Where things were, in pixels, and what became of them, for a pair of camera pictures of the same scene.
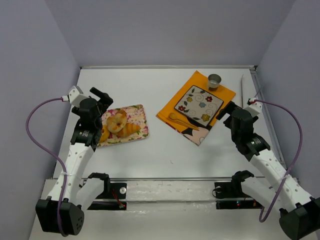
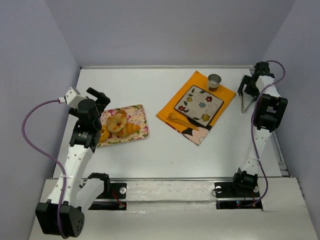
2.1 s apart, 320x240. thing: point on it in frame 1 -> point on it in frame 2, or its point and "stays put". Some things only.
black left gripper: [100, 100] stays put
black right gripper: [227, 111] -> [247, 88]
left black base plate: [112, 198] stays put
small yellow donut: [105, 133] stays put
